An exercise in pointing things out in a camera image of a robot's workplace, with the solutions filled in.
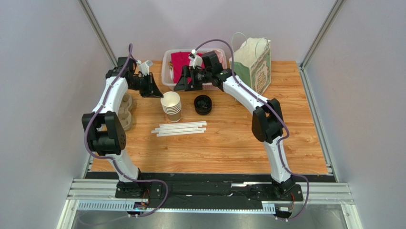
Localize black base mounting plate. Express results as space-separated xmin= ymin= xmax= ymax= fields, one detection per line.
xmin=85 ymin=172 xmax=336 ymax=211

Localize stack of paper cups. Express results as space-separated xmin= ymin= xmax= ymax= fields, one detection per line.
xmin=160 ymin=91 xmax=182 ymax=123

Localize pink cloth in basket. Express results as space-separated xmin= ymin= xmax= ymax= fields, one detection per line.
xmin=213 ymin=49 xmax=227 ymax=69

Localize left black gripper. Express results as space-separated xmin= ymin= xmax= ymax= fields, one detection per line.
xmin=129 ymin=73 xmax=163 ymax=99

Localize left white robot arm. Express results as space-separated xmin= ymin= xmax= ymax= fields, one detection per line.
xmin=81 ymin=57 xmax=163 ymax=196

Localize brown pulp cup carrier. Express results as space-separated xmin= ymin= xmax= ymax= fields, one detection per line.
xmin=117 ymin=93 xmax=134 ymax=131

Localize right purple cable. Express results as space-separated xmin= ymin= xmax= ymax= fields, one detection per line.
xmin=194 ymin=39 xmax=310 ymax=222

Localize stack of black lids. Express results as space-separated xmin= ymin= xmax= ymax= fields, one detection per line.
xmin=194 ymin=95 xmax=213 ymax=115

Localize green paper gift bag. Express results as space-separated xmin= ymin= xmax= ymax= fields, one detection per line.
xmin=229 ymin=32 xmax=272 ymax=94

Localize white plastic basket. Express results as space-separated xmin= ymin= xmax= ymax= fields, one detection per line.
xmin=161 ymin=48 xmax=226 ymax=91

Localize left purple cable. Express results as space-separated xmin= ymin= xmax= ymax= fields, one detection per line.
xmin=83 ymin=43 xmax=169 ymax=218

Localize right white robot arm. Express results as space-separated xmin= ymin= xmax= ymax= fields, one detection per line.
xmin=174 ymin=51 xmax=295 ymax=195

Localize aluminium frame rail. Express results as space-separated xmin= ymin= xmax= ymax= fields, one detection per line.
xmin=67 ymin=179 xmax=354 ymax=214

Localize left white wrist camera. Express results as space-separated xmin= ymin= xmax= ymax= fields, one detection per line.
xmin=136 ymin=60 xmax=153 ymax=76

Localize purple cable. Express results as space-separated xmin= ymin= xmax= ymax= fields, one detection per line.
xmin=83 ymin=43 xmax=169 ymax=218
xmin=194 ymin=39 xmax=310 ymax=222

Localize red folded shirt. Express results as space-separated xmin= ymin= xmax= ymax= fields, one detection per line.
xmin=171 ymin=51 xmax=190 ymax=83

